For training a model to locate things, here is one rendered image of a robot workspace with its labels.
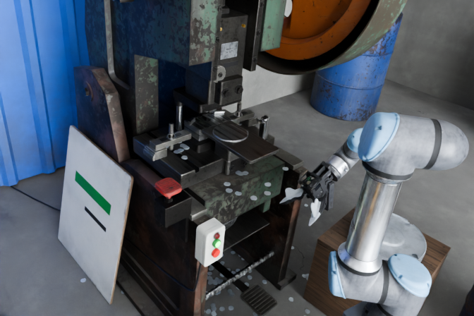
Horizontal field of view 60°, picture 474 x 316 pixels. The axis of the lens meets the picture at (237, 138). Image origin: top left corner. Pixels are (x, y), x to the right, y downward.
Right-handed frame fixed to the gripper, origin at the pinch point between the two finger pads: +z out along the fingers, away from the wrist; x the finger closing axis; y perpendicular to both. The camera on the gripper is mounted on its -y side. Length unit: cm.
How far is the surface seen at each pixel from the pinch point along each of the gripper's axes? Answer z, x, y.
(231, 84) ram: -13.5, -23.9, 40.1
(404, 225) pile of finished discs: -36, 6, -47
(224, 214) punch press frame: 16.2, -15.4, 7.9
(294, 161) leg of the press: -17.4, -19.1, -1.4
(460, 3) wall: -283, -133, -124
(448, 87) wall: -242, -128, -192
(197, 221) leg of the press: 24.4, -7.8, 21.4
